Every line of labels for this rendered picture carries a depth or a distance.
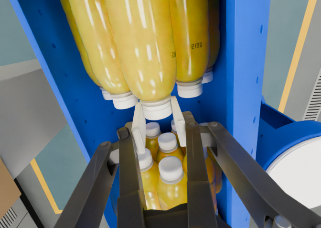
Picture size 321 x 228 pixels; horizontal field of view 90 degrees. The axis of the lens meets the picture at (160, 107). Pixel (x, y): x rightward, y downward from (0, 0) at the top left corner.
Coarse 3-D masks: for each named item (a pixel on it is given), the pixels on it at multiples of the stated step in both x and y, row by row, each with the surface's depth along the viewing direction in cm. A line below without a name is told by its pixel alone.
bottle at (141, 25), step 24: (120, 0) 14; (144, 0) 14; (168, 0) 16; (120, 24) 15; (144, 24) 15; (168, 24) 16; (120, 48) 17; (144, 48) 16; (168, 48) 17; (144, 72) 16; (168, 72) 17; (144, 96) 18; (168, 96) 20
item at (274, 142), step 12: (264, 108) 82; (264, 120) 82; (276, 120) 74; (288, 120) 67; (312, 120) 46; (264, 132) 48; (276, 132) 46; (288, 132) 44; (300, 132) 42; (312, 132) 41; (264, 144) 46; (276, 144) 43; (288, 144) 41; (264, 156) 45; (276, 156) 42; (264, 168) 44
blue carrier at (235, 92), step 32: (32, 0) 20; (224, 0) 25; (256, 0) 11; (32, 32) 19; (64, 32) 25; (224, 32) 27; (256, 32) 12; (64, 64) 25; (224, 64) 29; (256, 64) 14; (64, 96) 23; (96, 96) 32; (224, 96) 32; (256, 96) 15; (96, 128) 32; (160, 128) 44; (256, 128) 18; (224, 192) 43
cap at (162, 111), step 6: (168, 102) 20; (144, 108) 20; (150, 108) 20; (156, 108) 19; (162, 108) 20; (168, 108) 20; (144, 114) 21; (150, 114) 20; (156, 114) 20; (162, 114) 20; (168, 114) 20
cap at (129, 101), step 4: (128, 96) 24; (132, 96) 24; (116, 100) 24; (120, 100) 24; (124, 100) 24; (128, 100) 24; (132, 100) 24; (136, 100) 25; (116, 104) 24; (120, 104) 24; (124, 104) 24; (128, 104) 24; (132, 104) 25; (116, 108) 25; (120, 108) 24; (124, 108) 24
